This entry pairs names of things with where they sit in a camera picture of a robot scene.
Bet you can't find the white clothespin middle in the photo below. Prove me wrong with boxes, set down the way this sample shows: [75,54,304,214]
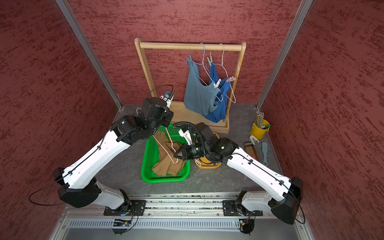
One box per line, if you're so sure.
[214,79,222,88]

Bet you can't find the grey-blue tank top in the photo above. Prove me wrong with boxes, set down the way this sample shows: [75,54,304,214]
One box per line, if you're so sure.
[184,61,219,116]

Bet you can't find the brown tank top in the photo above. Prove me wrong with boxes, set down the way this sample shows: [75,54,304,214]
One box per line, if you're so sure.
[152,131,185,177]

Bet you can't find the wooden clothes rack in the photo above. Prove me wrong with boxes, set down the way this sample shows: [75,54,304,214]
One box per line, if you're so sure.
[135,38,247,134]

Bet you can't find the royal blue tank top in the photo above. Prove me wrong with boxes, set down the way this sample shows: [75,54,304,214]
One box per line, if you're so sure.
[204,63,231,123]

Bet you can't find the teal clothespin middle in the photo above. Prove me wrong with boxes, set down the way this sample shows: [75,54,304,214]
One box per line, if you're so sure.
[207,53,213,66]

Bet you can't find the brown wooden brush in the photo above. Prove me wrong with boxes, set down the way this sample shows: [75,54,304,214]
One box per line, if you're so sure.
[243,142,259,161]

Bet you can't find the yellow pencil cup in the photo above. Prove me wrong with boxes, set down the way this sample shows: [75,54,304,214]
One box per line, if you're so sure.
[251,112,271,140]

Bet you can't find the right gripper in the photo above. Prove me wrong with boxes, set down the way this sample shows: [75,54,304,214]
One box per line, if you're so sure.
[173,141,211,160]

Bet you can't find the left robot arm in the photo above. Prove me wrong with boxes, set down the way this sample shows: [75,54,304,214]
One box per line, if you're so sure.
[54,94,174,212]

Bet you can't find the green plastic basket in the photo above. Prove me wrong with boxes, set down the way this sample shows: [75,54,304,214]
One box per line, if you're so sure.
[141,124,191,184]

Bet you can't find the blue wire hanger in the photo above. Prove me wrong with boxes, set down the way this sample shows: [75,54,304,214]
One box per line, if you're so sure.
[186,43,216,86]

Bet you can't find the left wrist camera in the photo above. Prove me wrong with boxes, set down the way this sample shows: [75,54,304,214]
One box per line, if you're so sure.
[160,90,174,108]

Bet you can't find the pink wire hanger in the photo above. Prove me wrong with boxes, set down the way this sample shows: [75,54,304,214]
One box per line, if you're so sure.
[135,106,181,164]

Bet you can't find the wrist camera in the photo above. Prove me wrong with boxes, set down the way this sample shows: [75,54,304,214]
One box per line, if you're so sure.
[160,90,174,108]
[178,129,194,146]

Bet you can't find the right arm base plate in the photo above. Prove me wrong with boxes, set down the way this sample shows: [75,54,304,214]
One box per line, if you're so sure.
[222,200,263,217]

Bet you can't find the white wire hanger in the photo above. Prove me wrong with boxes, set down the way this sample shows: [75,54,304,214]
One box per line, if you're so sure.
[210,43,237,104]

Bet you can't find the yellow plastic tray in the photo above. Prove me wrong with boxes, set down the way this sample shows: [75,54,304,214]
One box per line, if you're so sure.
[194,133,222,170]

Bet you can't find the pink clothespin right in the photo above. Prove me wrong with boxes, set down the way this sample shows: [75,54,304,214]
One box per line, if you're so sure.
[226,76,237,82]

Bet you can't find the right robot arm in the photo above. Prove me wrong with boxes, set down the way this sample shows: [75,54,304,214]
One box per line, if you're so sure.
[173,122,304,225]

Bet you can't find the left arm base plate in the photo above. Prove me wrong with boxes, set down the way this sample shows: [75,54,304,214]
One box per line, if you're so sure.
[104,200,147,217]

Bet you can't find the grey-blue spatula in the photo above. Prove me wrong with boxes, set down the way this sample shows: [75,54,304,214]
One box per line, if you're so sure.
[262,142,269,167]

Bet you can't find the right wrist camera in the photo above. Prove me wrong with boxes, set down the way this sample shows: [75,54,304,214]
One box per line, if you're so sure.
[178,129,194,146]

